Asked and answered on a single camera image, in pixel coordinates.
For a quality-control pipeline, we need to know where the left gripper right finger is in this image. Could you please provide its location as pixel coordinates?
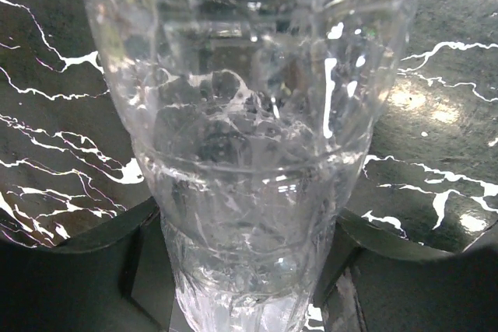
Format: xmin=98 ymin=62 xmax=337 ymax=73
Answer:
xmin=312 ymin=210 xmax=497 ymax=331

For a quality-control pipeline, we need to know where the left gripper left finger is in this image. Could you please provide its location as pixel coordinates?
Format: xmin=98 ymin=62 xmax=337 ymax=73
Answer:
xmin=1 ymin=198 xmax=174 ymax=331

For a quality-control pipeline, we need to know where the clear plastic bottle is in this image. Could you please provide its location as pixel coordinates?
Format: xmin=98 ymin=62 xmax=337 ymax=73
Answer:
xmin=85 ymin=0 xmax=416 ymax=331

